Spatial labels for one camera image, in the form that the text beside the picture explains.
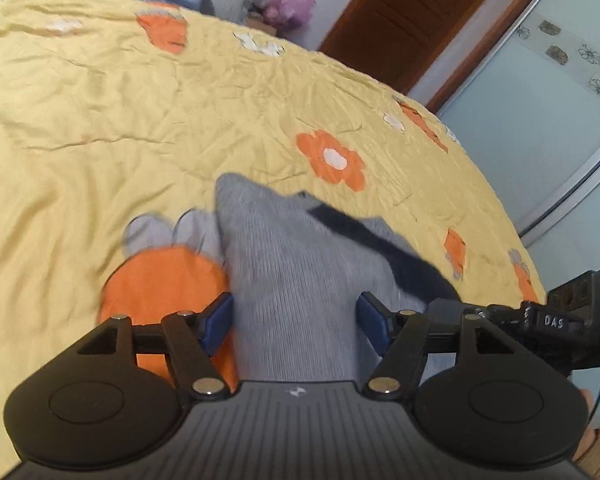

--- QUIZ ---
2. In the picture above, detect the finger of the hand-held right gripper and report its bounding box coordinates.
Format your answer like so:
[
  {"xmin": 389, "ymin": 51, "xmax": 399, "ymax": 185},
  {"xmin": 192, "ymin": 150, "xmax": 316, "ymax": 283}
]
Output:
[{"xmin": 427, "ymin": 298, "xmax": 526, "ymax": 333}]

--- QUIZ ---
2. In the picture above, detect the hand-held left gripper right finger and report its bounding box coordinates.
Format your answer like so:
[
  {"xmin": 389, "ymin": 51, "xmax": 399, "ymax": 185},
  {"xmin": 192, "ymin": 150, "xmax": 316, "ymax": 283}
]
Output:
[{"xmin": 357, "ymin": 291, "xmax": 523, "ymax": 402}]

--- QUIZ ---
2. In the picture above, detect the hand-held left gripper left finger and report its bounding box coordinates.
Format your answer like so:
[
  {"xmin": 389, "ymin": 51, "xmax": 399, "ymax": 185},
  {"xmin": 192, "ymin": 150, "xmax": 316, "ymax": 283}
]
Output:
[{"xmin": 75, "ymin": 291, "xmax": 235, "ymax": 402}]

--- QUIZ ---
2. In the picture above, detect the navy and grey knit garment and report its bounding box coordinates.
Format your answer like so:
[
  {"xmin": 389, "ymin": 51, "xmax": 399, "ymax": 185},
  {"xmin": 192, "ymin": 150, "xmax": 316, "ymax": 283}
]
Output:
[{"xmin": 215, "ymin": 172, "xmax": 462, "ymax": 382}]

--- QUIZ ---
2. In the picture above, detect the frosted glass wardrobe door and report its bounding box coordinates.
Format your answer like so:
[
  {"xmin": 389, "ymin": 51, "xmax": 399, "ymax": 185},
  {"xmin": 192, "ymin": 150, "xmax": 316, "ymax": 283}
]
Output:
[{"xmin": 407, "ymin": 0, "xmax": 600, "ymax": 248}]

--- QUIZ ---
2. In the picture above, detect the yellow flower-print bedspread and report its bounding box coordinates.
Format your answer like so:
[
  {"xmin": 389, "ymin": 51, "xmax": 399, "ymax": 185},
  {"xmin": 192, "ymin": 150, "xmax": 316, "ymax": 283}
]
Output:
[{"xmin": 0, "ymin": 0, "xmax": 548, "ymax": 480}]

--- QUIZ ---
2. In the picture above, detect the brown wooden door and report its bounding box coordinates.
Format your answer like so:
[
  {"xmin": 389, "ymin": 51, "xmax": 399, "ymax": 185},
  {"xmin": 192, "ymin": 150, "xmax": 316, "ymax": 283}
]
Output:
[{"xmin": 319, "ymin": 0, "xmax": 563, "ymax": 96}]

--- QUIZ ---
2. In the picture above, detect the pink plastic bag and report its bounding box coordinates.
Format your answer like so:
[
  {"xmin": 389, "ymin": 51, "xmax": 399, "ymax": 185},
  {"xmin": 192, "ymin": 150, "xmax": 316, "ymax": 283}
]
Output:
[{"xmin": 262, "ymin": 0, "xmax": 316, "ymax": 31}]

